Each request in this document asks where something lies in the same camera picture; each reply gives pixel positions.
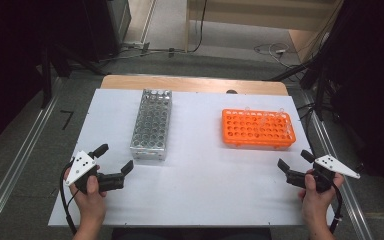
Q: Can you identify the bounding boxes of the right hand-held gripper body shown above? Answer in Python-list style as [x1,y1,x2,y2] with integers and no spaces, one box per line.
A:
[285,154,362,194]

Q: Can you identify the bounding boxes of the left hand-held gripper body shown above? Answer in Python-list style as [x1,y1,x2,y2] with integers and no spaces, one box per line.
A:
[64,149,127,195]

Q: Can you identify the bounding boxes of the orange plastic test tube rack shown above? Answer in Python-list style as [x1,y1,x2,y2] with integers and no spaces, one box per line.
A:
[221,108,297,149]

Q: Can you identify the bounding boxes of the silver metal test tube rack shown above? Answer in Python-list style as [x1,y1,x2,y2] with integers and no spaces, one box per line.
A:
[129,88,173,162]

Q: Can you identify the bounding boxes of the person's left hand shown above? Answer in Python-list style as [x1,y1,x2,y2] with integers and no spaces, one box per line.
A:
[63,165,108,228]

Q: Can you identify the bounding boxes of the person's right hand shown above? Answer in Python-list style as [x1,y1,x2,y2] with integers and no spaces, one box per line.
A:
[298,168,345,228]

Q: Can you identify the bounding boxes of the black metal stand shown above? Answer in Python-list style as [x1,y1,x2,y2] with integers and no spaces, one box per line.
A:
[263,56,334,123]
[39,43,109,109]

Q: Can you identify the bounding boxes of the white board sheet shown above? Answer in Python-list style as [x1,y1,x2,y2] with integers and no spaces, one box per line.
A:
[48,88,338,228]

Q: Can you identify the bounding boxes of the black curtain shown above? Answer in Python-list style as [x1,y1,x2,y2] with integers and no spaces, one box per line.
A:
[0,0,111,156]
[316,0,384,201]

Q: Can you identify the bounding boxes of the person's dark pants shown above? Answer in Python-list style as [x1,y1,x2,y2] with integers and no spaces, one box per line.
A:
[111,227,273,240]

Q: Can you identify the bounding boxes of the grey cabinet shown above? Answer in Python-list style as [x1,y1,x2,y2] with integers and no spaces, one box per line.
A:
[106,0,133,48]

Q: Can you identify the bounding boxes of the light wooden shelf unit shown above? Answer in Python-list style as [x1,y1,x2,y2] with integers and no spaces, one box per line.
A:
[183,0,344,64]

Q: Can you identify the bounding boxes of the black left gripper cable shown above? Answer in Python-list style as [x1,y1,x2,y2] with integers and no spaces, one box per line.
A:
[59,159,81,236]

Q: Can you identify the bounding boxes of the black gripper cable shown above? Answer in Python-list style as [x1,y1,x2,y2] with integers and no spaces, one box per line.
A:
[328,181,345,234]
[59,159,81,236]

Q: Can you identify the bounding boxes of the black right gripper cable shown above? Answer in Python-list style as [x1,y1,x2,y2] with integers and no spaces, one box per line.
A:
[328,181,345,234]

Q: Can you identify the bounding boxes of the metal floor rail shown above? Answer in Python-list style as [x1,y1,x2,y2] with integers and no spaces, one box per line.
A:
[299,91,374,240]
[0,77,64,240]

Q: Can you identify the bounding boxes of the white floor cable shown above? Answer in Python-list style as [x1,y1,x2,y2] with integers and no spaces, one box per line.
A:
[253,42,293,69]

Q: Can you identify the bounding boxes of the grey floor cable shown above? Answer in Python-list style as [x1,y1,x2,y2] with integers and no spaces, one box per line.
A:
[96,46,186,64]

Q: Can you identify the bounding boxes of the black floor cable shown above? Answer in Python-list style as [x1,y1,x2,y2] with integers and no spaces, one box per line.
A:
[189,0,208,54]

